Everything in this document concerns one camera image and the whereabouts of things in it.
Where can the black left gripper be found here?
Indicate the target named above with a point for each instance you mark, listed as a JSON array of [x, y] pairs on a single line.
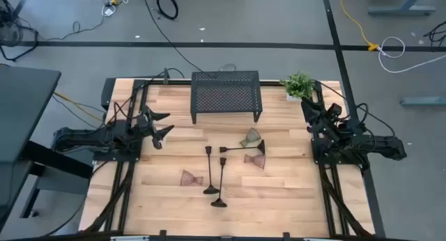
[[144, 124]]

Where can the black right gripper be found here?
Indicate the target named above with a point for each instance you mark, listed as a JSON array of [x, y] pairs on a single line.
[[327, 119]]

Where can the pink glass candle holder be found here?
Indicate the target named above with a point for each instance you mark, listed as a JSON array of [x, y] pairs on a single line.
[[256, 161], [190, 178]]

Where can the grey glass candle holder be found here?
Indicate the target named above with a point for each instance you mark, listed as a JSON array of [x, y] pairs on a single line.
[[251, 136]]

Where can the tall black candlestick holder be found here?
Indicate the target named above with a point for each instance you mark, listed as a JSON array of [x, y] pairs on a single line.
[[221, 178], [209, 168], [240, 148]]

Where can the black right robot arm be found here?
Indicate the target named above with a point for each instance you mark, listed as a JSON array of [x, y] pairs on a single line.
[[376, 145]]

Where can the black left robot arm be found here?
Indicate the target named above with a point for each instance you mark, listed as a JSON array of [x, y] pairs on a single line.
[[87, 136]]

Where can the small potted green plant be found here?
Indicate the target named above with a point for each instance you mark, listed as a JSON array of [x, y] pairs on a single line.
[[298, 85]]

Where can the black table corner plate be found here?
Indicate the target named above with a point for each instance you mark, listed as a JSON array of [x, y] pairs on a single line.
[[107, 94]]

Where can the black perforated metal shelf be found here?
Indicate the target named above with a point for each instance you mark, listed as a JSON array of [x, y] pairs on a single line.
[[226, 94]]

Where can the grey floor bar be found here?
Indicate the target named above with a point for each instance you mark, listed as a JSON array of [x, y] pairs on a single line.
[[423, 101]]

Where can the dark grey desk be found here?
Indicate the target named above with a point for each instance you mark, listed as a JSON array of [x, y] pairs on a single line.
[[24, 112]]

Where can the grey table leg foot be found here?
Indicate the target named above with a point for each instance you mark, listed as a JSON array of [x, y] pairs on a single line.
[[404, 9]]

